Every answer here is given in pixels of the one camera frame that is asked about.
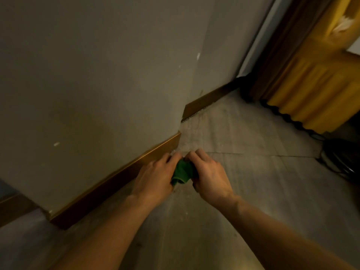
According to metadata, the person's right hand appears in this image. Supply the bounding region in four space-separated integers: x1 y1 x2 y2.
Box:
184 149 236 206

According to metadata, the person's left hand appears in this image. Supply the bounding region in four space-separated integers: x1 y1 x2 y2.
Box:
131 151 183 204

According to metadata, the green cleaning cloth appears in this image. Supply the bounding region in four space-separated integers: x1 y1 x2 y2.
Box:
171 159 198 186

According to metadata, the person's right forearm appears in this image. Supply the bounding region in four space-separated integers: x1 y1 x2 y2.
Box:
209 195 359 270

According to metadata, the person's left forearm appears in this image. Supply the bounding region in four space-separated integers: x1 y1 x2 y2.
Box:
52 194 164 270

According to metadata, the brown wooden baseboard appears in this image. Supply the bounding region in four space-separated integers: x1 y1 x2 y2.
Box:
48 132 182 230
181 79 242 122
0 192 38 228

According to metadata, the dark round object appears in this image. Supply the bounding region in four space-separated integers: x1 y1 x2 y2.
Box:
319 138 360 183

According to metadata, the yellow curtain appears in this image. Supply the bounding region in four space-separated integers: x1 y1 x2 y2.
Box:
266 0 360 134

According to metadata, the brown wooden door frame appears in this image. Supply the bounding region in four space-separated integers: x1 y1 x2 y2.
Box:
249 0 335 101

